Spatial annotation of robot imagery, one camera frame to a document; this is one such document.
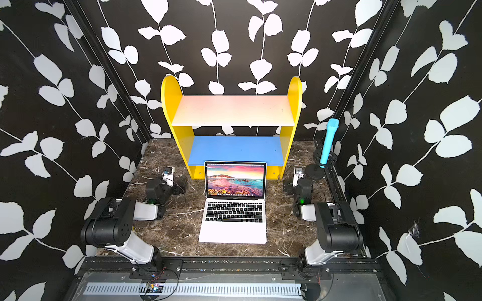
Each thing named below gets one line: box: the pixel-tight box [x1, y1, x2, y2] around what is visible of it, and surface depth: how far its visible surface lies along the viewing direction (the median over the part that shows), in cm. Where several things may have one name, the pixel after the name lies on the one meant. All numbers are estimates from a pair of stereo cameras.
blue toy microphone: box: [318, 118, 340, 169], surface depth 83 cm
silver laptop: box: [198, 160, 268, 245], surface depth 90 cm
